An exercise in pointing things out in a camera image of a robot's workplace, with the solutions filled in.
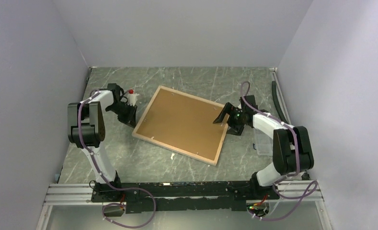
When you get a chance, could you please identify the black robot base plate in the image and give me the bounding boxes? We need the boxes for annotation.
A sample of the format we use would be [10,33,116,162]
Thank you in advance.
[91,180,279,214]

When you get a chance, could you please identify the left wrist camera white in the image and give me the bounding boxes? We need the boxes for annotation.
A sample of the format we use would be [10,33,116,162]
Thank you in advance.
[126,89,139,106]

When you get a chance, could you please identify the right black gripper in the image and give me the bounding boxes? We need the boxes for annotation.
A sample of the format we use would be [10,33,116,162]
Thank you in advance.
[213,102,245,136]

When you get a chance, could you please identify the aluminium rail frame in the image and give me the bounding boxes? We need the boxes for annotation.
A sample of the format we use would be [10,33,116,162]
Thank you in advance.
[44,67,331,230]

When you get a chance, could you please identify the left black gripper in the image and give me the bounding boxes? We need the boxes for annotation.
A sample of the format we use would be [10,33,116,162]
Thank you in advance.
[107,102,138,129]

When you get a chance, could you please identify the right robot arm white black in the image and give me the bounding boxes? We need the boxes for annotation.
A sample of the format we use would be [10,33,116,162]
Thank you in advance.
[214,95,314,199]

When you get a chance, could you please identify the wooden picture frame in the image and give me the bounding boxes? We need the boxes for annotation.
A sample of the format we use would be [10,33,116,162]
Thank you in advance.
[132,85,230,167]

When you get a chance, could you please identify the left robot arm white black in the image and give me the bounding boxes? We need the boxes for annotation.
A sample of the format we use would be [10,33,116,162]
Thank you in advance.
[67,83,139,201]

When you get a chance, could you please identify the clear plastic parts box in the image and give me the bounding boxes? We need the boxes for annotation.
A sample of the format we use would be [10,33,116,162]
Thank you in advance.
[252,129,273,157]

